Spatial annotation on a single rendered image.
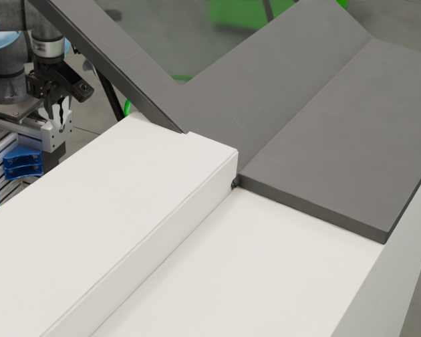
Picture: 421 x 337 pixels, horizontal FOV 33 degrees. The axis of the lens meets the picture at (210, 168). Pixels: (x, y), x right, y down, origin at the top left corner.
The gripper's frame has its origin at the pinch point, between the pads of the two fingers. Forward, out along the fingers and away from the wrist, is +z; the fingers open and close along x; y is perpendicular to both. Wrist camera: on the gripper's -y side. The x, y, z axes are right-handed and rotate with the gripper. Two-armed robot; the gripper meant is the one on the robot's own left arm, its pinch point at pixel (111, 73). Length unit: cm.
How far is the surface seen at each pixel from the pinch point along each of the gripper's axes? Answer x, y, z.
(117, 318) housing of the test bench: 63, -52, 52
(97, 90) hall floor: -168, 199, -52
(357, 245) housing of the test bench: 25, -69, 56
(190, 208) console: 44, -54, 40
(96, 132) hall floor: -138, 178, -22
